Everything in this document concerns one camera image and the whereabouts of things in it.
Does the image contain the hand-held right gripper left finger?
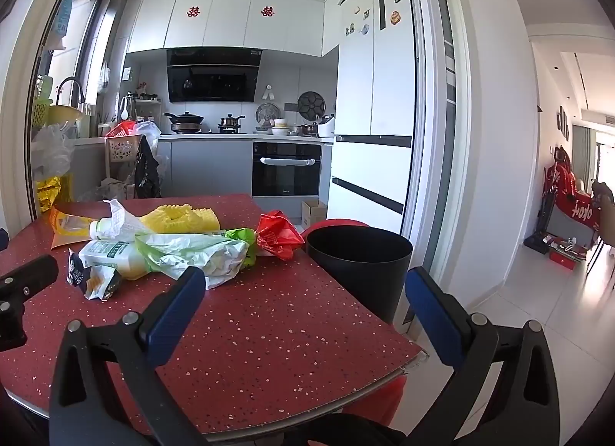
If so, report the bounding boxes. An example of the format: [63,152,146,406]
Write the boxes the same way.
[48,266,212,446]

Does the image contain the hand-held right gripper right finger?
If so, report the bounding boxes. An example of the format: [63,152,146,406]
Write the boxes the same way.
[404,267,575,446]

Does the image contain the dark snack wrapper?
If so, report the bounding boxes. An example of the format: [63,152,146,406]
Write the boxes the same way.
[67,248,121,301]

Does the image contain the yellow snack packet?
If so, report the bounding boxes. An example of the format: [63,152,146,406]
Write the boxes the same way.
[50,208,113,251]

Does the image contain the pale green plastic bag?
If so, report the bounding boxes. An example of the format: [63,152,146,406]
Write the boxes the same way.
[135,232,251,290]

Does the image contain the large white bottle green label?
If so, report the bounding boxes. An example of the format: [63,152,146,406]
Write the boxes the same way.
[78,239,150,281]

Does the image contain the black trash bin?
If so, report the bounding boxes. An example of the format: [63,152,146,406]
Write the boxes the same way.
[306,227,414,324]

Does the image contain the small white bottle green label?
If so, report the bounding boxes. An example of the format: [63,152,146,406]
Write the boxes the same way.
[89,217,145,240]

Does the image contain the yellow sponge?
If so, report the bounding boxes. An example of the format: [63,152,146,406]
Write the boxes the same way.
[139,203,221,235]

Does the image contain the bright green plastic bag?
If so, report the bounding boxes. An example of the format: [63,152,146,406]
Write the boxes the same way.
[223,228,258,269]

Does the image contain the white plastic wrapper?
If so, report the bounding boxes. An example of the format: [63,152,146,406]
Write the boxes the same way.
[103,199,145,240]

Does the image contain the red plastic bag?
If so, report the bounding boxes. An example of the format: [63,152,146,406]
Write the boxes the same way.
[253,210,306,262]

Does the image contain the gold foil bag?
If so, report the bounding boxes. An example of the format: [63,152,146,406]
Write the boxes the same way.
[36,176,73,214]

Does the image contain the clear plastic bag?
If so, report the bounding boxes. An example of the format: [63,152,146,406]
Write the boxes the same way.
[31,122,78,178]

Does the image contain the yellow green basin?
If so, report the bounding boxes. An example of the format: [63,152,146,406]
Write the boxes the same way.
[45,105,85,125]

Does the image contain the black plastic bag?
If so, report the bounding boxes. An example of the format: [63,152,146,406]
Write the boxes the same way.
[133,135,161,199]

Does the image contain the beige plastic basket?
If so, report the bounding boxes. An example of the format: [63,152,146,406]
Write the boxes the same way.
[105,135,145,163]

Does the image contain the grey base cabinets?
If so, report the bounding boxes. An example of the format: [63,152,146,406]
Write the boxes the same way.
[158,136,334,207]

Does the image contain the cardboard box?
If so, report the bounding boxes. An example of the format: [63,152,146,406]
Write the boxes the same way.
[302,199,328,228]

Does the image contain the red bag in basket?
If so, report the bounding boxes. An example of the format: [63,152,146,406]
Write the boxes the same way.
[105,120,138,138]

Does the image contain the kitchen faucet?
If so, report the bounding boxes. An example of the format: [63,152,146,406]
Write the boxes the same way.
[55,76,87,108]

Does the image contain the white plastic bag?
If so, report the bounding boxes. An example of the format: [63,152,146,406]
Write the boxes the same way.
[135,121,161,154]

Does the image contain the black built-in oven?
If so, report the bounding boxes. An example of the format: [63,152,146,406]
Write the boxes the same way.
[251,141,322,198]

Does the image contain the black wok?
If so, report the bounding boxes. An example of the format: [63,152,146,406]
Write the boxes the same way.
[163,111,206,132]

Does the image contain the steel cooking pot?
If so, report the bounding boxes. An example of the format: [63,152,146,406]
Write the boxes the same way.
[218,114,246,134]

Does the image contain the round metal steamer rack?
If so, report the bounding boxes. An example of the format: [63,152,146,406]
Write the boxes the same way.
[256,103,281,126]

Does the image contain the white refrigerator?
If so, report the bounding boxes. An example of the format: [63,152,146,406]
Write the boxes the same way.
[327,0,416,235]

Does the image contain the black range hood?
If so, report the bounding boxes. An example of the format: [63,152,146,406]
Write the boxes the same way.
[166,47,263,103]

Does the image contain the round black tray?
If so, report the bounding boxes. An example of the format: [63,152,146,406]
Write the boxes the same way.
[297,91,326,118]

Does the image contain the sliding door frame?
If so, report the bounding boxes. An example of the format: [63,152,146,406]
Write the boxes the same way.
[401,0,474,327]

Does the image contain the white wall cabinets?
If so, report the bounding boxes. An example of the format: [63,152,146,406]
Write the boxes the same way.
[126,0,339,58]

